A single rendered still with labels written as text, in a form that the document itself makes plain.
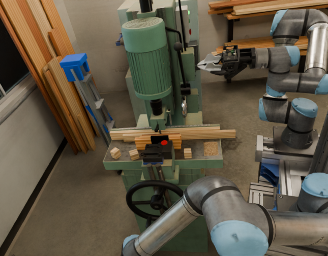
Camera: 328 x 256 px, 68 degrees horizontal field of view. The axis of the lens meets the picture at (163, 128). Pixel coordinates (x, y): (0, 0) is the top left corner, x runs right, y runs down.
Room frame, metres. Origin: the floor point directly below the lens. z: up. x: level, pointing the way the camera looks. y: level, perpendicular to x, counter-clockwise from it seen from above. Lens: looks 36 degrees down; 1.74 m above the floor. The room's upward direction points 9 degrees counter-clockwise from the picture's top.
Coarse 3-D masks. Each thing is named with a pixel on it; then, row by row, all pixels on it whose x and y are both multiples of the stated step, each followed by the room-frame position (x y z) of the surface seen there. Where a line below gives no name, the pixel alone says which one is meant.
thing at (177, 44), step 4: (176, 44) 0.92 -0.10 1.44; (180, 44) 0.92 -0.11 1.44; (176, 48) 0.91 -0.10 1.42; (180, 48) 0.91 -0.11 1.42; (180, 52) 0.94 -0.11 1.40; (180, 56) 0.96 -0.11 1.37; (180, 60) 0.97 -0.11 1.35; (180, 64) 0.99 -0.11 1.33; (184, 76) 1.06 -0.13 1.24; (184, 80) 1.08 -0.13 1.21; (184, 84) 1.10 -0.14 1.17; (188, 84) 1.14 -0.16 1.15; (184, 88) 1.13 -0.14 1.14; (188, 88) 1.12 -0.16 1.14; (184, 92) 1.12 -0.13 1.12; (188, 92) 1.12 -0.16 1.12
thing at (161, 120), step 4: (164, 104) 1.12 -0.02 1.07; (164, 108) 1.08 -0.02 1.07; (152, 112) 1.06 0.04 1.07; (164, 112) 1.04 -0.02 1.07; (152, 116) 1.02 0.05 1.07; (156, 116) 1.01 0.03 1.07; (160, 116) 1.01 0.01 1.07; (164, 116) 1.01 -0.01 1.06; (152, 120) 1.00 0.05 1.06; (156, 120) 0.99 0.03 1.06; (160, 120) 0.99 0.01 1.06; (164, 120) 1.00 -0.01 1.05; (152, 124) 1.00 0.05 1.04; (156, 124) 0.99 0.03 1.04; (160, 124) 0.99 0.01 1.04; (164, 124) 0.99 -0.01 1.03; (152, 128) 1.00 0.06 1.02; (160, 128) 0.99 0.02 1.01; (164, 128) 0.98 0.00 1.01
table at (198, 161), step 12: (120, 144) 1.05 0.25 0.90; (132, 144) 1.04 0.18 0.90; (192, 144) 0.96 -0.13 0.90; (108, 156) 0.97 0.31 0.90; (120, 156) 0.95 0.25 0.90; (180, 156) 0.88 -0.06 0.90; (192, 156) 0.87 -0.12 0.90; (204, 156) 0.85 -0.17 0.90; (216, 156) 0.84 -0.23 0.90; (108, 168) 0.93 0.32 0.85; (120, 168) 0.92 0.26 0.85; (132, 168) 0.91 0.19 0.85; (180, 168) 0.86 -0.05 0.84; (192, 168) 0.85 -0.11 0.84; (144, 180) 0.80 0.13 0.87; (168, 180) 0.77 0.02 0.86
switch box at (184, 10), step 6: (186, 6) 1.34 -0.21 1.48; (186, 12) 1.27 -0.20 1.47; (180, 18) 1.28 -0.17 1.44; (186, 18) 1.27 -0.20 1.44; (180, 24) 1.28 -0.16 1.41; (186, 24) 1.27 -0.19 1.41; (180, 30) 1.28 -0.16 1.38; (186, 30) 1.27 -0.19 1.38; (186, 36) 1.27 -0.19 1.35; (186, 42) 1.27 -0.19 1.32
